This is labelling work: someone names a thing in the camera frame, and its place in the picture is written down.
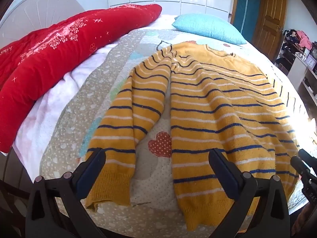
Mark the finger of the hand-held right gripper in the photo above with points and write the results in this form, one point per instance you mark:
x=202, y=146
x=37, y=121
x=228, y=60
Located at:
x=298, y=166
x=307, y=157

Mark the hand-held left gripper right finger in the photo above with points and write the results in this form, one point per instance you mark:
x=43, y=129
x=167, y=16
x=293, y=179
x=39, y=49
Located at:
x=223, y=171

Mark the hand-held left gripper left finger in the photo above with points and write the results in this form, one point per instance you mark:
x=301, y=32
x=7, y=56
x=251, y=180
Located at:
x=92, y=171

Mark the yellow striped sweater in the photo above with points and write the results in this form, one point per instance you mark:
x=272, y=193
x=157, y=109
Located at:
x=210, y=104

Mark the person's right forearm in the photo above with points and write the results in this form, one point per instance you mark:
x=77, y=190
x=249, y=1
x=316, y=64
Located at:
x=305, y=222

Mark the heart-printed quilted bedspread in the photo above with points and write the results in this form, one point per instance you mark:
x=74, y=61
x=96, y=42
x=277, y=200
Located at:
x=153, y=178

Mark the white shelf unit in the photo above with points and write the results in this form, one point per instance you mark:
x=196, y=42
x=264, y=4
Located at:
x=301, y=72

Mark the small purple clock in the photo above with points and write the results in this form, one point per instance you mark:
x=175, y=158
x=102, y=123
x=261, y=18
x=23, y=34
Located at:
x=311, y=61

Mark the dark round clock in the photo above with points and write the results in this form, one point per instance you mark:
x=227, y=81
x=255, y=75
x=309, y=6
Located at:
x=315, y=52

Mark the pink cloth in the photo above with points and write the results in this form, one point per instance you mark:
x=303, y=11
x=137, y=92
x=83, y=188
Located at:
x=304, y=39

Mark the red embroidered quilt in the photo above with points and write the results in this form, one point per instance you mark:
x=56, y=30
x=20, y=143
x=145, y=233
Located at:
x=49, y=54

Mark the wooden door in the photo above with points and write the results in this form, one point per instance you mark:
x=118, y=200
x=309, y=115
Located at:
x=268, y=17

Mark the light blue pillow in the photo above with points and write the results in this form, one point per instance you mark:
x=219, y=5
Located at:
x=208, y=26

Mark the teal curtain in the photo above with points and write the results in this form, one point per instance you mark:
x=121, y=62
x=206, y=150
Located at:
x=247, y=10

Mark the grey round headboard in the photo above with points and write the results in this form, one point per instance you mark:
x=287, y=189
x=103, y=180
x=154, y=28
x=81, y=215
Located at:
x=37, y=12

